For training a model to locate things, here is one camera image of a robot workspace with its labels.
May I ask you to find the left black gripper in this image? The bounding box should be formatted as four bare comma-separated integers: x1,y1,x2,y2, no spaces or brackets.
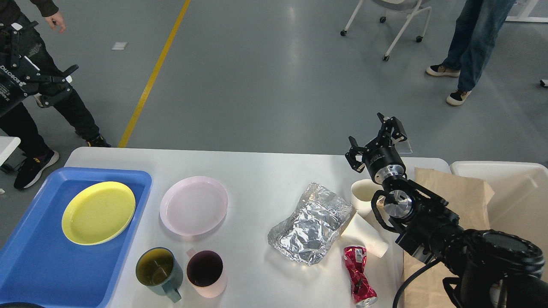
0,21,79,117

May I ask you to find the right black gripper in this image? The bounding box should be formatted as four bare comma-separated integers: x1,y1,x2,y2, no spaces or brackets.
345,113,408,184

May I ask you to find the pink mug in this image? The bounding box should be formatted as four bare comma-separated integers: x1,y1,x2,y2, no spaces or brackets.
186,249,227,298

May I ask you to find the green mug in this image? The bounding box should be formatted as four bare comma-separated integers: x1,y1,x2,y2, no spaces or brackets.
135,247,184,303

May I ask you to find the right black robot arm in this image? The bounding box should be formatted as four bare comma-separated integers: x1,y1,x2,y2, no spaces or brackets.
345,113,548,308

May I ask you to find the person in dark clothes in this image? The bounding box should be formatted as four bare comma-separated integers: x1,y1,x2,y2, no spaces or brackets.
0,0,111,190

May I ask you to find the upright white paper cup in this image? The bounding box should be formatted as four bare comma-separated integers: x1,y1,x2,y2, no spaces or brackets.
350,179,382,218

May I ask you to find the lying white paper cup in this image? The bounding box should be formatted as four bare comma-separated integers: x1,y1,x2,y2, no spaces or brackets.
340,213,389,258

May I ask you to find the white paper on floor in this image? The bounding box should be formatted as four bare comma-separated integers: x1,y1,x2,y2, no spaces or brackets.
111,41,128,50

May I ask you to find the crumpled aluminium foil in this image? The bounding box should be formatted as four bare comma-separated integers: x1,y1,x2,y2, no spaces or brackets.
267,183,354,266

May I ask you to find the white side table left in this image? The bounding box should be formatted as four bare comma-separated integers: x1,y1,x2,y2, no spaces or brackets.
0,135,21,165

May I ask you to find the brown paper bag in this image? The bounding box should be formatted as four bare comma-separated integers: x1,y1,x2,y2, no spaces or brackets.
400,167,494,308

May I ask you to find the crushed red can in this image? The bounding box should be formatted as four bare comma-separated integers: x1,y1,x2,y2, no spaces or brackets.
342,246,378,308

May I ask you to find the white chair top right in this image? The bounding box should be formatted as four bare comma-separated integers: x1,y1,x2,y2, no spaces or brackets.
340,0,433,62

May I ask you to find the white plastic bin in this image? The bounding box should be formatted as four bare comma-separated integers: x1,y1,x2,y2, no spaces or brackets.
450,160,548,258

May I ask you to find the person in blue jeans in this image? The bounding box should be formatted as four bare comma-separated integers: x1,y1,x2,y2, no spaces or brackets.
425,0,514,107

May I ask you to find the yellow plate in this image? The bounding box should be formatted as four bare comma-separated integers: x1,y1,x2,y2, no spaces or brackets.
61,181,136,246

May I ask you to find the pink plate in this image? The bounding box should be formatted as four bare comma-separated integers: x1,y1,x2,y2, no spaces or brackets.
159,176,229,236

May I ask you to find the blue plastic tray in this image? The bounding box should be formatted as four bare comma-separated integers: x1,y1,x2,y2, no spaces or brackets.
0,166,152,308

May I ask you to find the white table frame corner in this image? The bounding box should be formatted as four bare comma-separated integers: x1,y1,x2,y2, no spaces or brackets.
505,0,548,23

